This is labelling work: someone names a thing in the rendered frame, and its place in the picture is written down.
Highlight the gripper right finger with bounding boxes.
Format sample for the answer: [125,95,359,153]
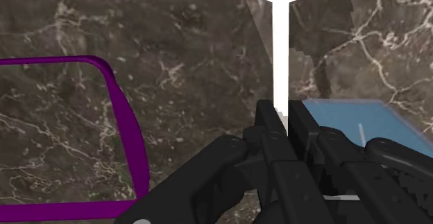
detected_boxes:
[288,100,433,224]

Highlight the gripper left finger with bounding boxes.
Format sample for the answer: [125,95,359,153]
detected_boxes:
[114,99,334,224]

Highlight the white spatula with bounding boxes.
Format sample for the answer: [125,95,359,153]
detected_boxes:
[230,0,334,123]

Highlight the blue flat rectangular box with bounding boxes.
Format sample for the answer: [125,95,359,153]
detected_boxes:
[302,98,433,159]

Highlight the purple rounded rectangular frame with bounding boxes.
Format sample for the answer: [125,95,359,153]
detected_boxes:
[0,55,151,223]

